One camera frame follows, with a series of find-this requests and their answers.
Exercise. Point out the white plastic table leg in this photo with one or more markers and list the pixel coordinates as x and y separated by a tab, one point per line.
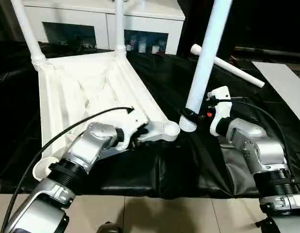
27	31
237	72
120	26
208	53

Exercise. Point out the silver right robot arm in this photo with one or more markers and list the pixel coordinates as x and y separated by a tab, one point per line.
256	150

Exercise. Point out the black work mat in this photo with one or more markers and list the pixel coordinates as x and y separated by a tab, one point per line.
179	160

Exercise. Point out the flat white board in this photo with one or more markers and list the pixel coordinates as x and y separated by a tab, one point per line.
285	82

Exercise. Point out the white cabinet with glass doors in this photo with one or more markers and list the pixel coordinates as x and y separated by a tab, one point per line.
77	12

